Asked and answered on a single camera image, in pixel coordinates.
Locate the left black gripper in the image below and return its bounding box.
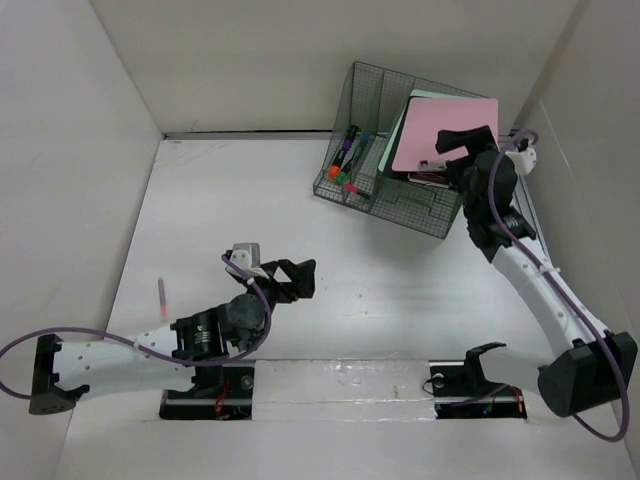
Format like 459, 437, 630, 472
240, 258, 313, 321

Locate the pink clipboard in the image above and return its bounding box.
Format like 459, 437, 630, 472
386, 91, 499, 174

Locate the black clipboard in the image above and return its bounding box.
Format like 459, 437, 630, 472
383, 97, 458, 180

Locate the green clipboard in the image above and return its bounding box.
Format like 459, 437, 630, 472
378, 88, 469, 173

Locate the pink highlighter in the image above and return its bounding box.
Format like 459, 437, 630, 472
344, 183, 371, 200

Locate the green highlighter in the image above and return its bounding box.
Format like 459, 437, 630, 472
335, 149, 362, 184

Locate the orange highlighter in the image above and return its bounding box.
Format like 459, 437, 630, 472
328, 149, 347, 179

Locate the purple highlighter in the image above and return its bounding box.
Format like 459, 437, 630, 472
341, 125, 359, 152

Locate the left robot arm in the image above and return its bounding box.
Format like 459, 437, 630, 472
28, 249, 316, 416

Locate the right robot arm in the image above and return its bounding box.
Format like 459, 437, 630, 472
435, 126, 638, 418

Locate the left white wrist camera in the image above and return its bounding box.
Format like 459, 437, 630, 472
221, 242, 269, 279

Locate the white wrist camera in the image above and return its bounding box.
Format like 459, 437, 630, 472
221, 242, 269, 279
503, 131, 539, 176

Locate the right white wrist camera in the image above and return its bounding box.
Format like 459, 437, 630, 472
503, 131, 539, 176

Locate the aluminium rail right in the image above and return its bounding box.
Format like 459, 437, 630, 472
497, 132, 571, 321

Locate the aluminium rail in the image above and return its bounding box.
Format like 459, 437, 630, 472
497, 132, 571, 321
164, 130, 332, 141

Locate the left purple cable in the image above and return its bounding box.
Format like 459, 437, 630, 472
0, 254, 274, 400

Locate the green wire mesh organizer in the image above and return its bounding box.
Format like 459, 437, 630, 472
313, 62, 499, 239

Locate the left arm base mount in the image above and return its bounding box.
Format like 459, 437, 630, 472
159, 360, 256, 421

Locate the aluminium rail back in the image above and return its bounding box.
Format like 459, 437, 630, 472
164, 130, 332, 141

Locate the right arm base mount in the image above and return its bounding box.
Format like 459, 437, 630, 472
421, 342, 527, 420

